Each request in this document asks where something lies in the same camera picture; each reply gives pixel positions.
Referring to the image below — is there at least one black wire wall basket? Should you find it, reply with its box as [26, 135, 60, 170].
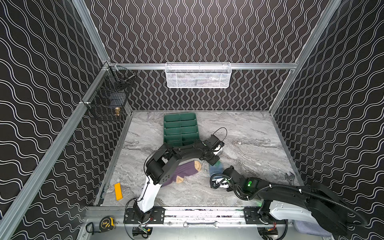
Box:
[85, 63, 137, 123]

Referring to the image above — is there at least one yellow tape measure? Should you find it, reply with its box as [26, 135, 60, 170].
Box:
[99, 216, 115, 233]

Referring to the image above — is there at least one white mesh wall basket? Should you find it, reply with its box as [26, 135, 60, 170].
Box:
[165, 62, 232, 89]

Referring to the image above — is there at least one yellow block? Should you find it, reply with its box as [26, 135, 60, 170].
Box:
[114, 183, 124, 201]

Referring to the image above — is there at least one grey cloth pad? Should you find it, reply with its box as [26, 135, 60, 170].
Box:
[294, 221, 332, 238]

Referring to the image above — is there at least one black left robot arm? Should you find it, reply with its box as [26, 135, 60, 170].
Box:
[133, 134, 225, 223]

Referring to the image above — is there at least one purple striped sock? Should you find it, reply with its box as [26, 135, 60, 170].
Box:
[162, 161, 202, 186]

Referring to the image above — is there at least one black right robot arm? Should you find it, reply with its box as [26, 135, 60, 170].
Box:
[218, 167, 368, 236]

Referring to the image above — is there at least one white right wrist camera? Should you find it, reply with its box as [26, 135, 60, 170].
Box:
[213, 178, 229, 189]

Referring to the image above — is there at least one blue orange striped sock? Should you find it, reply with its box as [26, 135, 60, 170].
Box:
[209, 161, 224, 177]

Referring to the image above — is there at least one green divided plastic tray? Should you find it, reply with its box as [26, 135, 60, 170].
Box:
[163, 112, 200, 147]

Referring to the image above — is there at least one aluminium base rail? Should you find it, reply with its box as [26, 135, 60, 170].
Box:
[122, 206, 325, 227]

